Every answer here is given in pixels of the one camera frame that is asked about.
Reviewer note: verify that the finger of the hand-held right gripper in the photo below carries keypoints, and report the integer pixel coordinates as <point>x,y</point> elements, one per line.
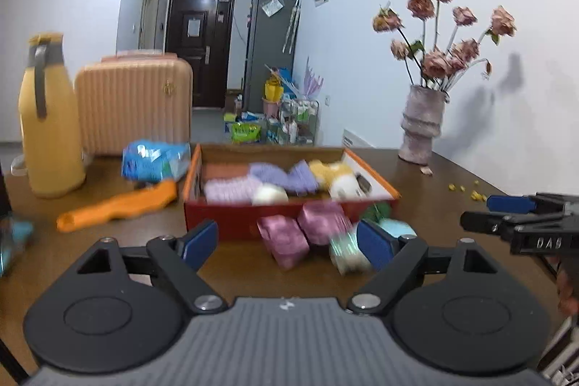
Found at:
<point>509,204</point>
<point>486,223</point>

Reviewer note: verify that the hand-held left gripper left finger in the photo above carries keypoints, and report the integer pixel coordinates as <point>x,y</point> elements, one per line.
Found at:
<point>201,239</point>

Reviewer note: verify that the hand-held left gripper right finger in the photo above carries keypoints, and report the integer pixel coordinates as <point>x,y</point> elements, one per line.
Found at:
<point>375,243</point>

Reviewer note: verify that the orange cardboard shoe box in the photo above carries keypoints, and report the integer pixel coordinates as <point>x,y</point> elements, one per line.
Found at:
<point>217,221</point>

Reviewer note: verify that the mint green towel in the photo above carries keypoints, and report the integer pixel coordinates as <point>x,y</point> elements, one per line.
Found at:
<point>346,252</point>

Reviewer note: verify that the yellow plush toy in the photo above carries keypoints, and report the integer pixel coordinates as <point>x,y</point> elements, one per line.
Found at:
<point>330,172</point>

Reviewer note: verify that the light blue soft roll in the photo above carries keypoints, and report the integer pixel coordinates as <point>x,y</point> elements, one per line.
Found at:
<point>400,227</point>

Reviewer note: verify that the dark green soft item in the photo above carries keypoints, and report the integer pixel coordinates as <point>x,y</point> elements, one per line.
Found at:
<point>375,212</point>

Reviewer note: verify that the white soft ball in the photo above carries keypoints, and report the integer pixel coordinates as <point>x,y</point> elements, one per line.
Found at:
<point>270,194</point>

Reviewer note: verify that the person's right hand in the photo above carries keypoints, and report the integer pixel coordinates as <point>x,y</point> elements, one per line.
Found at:
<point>567,286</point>

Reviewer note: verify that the scattered yellow crumbs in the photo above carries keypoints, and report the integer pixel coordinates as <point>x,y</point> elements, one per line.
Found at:
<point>475,195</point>

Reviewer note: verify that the pink rolled towel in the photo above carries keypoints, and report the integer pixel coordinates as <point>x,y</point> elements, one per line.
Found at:
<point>284,242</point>
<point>323,223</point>

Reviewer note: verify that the purple knitted cloth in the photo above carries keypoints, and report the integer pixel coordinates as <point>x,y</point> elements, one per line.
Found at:
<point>230,190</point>

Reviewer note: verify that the fallen dried rose petal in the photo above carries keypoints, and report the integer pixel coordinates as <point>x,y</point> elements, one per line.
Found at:
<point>426,171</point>

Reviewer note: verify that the blue wet wipes pack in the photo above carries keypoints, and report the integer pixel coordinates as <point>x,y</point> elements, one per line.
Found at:
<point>156,162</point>

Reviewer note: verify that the orange plastic tool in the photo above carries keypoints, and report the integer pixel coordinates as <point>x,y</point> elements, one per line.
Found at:
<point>117,205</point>

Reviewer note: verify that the lavender fluffy cloth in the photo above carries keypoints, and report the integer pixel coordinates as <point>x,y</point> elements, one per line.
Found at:
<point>289,177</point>

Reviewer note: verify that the white slatted object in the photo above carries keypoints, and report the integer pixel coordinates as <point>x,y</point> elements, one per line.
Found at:
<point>561,354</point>

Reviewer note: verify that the green printed bag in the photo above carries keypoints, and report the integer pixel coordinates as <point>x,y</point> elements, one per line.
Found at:
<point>246,132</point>

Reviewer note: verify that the pale purple ribbed vase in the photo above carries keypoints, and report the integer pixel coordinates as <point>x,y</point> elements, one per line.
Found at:
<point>423,123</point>

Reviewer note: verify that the metal storage rack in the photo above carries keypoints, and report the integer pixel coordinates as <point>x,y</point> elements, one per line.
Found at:
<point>298,121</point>

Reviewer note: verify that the pink bin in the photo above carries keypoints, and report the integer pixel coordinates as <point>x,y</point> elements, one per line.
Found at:
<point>270,108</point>

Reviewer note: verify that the pink ribbed suitcase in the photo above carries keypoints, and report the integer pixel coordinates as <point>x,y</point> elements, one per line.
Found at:
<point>133,105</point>

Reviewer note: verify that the bunch of dried pink roses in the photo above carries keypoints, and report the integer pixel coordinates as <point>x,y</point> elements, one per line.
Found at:
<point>434,62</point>

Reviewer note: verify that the yellow bucket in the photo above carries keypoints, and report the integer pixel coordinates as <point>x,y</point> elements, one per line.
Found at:
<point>273,91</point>

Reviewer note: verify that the purple folded umbrella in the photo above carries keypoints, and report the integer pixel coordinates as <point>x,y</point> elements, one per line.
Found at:
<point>313,80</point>

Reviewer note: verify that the yellow thermos jug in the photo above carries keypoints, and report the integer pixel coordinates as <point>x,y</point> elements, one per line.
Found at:
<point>49,132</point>

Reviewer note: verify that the teal blurred object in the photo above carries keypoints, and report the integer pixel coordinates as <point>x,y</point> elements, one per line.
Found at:
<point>16,246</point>

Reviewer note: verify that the dark brown entrance door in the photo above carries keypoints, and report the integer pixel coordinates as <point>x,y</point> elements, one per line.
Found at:
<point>199,51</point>

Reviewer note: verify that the grey refrigerator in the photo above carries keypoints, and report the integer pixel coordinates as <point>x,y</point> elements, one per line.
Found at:
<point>267,51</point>

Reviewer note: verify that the white interior door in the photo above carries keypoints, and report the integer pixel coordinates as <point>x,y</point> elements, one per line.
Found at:
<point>150,13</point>

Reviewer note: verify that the white folded umbrella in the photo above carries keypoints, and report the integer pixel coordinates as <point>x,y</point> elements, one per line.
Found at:
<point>293,24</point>

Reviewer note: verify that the clear plastic bag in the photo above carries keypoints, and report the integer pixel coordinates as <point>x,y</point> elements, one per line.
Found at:
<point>272,6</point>

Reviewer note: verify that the white wall heater panel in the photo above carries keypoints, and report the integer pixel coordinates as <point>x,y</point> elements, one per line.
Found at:
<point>359,139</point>

